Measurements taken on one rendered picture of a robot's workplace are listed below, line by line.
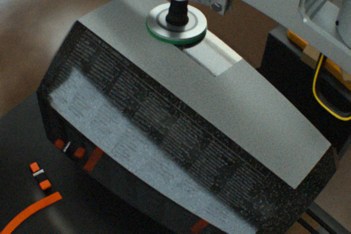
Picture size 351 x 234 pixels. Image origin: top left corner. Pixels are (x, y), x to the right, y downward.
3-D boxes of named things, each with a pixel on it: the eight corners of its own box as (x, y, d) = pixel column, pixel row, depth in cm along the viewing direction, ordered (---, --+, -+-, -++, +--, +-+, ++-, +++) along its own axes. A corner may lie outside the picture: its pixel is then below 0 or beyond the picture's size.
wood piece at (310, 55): (313, 37, 178) (316, 30, 174) (330, 49, 175) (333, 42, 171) (300, 59, 167) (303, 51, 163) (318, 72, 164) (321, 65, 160)
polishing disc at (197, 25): (154, 45, 151) (154, 42, 150) (141, 9, 164) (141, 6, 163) (215, 37, 156) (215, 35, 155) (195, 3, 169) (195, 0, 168)
